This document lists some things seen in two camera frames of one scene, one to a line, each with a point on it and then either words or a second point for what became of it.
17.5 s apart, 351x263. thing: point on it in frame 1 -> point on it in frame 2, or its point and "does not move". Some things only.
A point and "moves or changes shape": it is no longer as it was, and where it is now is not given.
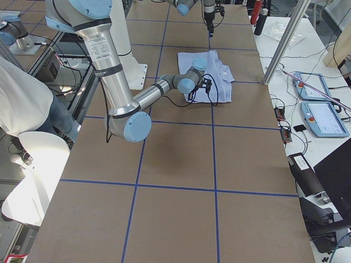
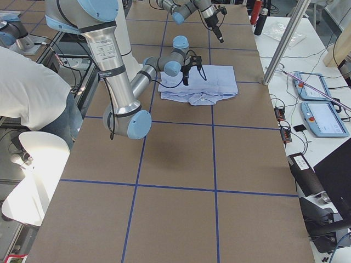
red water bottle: x=257 y=6 does not move
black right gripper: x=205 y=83 -> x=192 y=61
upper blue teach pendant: x=304 y=91 does not move
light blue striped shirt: x=216 y=70 moves or changes shape
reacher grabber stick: x=336 y=100 does not move
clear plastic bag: x=276 y=30 does not move
